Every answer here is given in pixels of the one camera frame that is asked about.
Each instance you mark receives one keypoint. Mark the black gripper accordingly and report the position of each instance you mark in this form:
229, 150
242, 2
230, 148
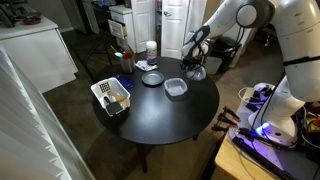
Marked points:
191, 61

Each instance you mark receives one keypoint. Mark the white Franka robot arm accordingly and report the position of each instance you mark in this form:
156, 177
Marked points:
300, 50

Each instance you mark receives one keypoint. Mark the white small bin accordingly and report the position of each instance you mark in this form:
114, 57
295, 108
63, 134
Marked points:
213, 66

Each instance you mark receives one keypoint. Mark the black trash bin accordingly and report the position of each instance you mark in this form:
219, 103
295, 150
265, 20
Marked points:
226, 50

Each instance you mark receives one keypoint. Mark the dark grey round plate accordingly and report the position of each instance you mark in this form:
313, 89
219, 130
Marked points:
152, 78

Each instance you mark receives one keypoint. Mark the white panel door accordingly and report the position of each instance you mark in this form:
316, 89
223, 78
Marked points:
174, 30
144, 23

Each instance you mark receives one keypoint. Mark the white wipes canister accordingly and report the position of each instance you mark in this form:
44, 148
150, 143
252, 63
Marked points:
151, 51

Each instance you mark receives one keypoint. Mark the black orange-tipped clamp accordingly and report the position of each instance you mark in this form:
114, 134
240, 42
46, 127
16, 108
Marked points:
220, 128
226, 120
231, 113

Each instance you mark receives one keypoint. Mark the round black table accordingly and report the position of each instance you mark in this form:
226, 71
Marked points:
156, 116

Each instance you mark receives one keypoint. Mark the metal utensil holder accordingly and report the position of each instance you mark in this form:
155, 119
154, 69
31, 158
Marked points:
127, 65

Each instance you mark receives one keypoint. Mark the blue glass bowl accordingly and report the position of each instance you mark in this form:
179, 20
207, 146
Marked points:
127, 81

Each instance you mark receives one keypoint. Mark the red utensil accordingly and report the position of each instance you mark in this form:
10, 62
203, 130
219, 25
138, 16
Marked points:
126, 55

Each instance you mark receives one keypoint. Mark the teal utensil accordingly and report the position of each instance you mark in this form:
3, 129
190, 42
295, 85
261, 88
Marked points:
118, 54

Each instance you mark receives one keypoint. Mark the wooden spoon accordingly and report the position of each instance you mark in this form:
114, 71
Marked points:
117, 96

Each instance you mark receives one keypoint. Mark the wooden spatula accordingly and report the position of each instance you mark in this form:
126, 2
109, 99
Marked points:
114, 49

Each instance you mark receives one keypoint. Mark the white drawer cabinet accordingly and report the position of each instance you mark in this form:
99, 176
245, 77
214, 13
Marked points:
121, 28

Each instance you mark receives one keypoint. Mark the black flat spatula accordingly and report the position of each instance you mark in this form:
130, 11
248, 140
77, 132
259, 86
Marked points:
114, 107

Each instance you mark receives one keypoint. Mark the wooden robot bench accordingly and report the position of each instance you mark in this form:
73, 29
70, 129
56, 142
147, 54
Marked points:
233, 163

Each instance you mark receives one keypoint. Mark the dark wooden chair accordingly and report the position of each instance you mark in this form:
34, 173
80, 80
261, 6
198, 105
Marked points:
96, 50

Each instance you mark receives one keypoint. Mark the black metal bar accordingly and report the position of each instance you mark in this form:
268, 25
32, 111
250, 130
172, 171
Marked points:
260, 158

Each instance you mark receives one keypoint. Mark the white kitchen counter cabinet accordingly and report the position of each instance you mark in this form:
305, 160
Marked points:
36, 56

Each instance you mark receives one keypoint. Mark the red pan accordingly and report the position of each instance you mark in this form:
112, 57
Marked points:
32, 20

